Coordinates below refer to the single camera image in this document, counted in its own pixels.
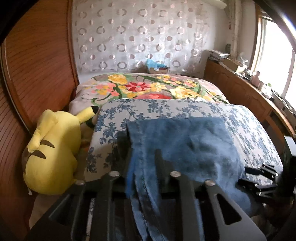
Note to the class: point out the blue denim jeans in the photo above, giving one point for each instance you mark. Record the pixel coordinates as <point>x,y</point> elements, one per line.
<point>211,206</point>

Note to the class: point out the window with bright light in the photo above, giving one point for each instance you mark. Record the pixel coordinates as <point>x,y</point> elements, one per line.
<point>276,59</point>

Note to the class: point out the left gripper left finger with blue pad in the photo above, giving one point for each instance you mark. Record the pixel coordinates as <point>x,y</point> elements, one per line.
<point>122,171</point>

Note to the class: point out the yellow Pikachu plush toy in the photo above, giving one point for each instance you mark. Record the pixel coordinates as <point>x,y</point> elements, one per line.
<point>48,161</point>

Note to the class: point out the colourful floral bed blanket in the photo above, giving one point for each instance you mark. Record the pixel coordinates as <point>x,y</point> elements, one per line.
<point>107,87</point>

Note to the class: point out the stack of papers on cabinet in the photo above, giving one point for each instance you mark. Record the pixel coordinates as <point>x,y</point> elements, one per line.
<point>217,55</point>

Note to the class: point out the cardboard box on cabinet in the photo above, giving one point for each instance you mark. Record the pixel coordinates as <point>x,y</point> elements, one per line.
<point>233,65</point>

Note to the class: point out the pink bottle on cabinet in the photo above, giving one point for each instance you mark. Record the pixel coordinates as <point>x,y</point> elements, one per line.
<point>255,79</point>

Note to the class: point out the blue floral white sheet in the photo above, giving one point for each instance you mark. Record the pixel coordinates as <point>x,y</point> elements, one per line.
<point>252,142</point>

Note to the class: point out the brown wooden side cabinet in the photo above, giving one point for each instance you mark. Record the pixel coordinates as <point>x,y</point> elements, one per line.
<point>239,91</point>

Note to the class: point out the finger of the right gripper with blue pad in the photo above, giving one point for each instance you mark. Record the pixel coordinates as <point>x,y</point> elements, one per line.
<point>248,185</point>

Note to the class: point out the small cardboard box blue items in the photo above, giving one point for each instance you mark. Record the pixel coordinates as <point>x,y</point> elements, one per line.
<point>156,68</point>

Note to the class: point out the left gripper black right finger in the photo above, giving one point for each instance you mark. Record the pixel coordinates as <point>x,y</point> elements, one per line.
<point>168,178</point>

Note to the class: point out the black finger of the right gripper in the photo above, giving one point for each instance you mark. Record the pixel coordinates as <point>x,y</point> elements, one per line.
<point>253,171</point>

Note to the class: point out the brown wooden louvered wardrobe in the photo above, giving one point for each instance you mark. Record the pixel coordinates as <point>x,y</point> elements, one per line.
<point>37,73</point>

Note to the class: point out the pink circle patterned curtain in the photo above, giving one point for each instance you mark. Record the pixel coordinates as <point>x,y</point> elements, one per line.
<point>122,36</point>

